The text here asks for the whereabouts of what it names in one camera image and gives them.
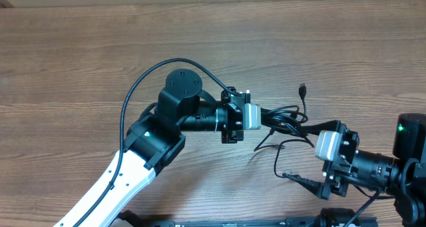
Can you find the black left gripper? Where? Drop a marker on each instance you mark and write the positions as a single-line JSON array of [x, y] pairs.
[[230, 136]]

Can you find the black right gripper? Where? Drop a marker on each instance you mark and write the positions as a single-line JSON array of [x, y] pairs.
[[340, 191]]

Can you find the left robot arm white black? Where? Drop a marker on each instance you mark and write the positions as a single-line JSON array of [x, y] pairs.
[[155, 139]]

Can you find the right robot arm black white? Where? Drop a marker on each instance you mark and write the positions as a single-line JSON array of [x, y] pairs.
[[402, 175]]

